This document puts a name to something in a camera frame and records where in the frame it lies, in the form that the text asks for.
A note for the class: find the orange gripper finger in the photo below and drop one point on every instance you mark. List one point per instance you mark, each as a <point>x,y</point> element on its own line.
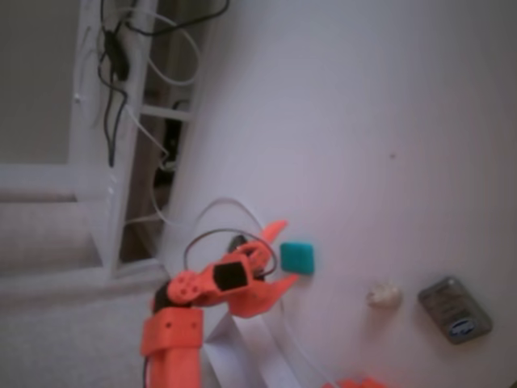
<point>278,292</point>
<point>272,233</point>

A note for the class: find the green cube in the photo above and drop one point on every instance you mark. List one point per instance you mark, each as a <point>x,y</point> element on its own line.
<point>297,258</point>

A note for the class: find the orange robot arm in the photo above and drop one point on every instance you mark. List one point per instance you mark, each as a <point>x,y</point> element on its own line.
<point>173,331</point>

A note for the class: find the white cardboard bin box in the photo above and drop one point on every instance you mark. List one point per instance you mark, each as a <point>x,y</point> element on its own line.
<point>258,351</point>

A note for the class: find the small black plastic case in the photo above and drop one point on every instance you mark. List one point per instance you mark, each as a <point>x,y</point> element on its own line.
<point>238,241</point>

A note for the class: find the small white bear figurine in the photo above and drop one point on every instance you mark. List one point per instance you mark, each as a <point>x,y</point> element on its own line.
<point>383,295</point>

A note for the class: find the grey metal tin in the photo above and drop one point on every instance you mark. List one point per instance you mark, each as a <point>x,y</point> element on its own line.
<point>452,309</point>

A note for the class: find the white metal rack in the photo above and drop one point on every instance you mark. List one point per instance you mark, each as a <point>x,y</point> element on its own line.
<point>85,141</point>

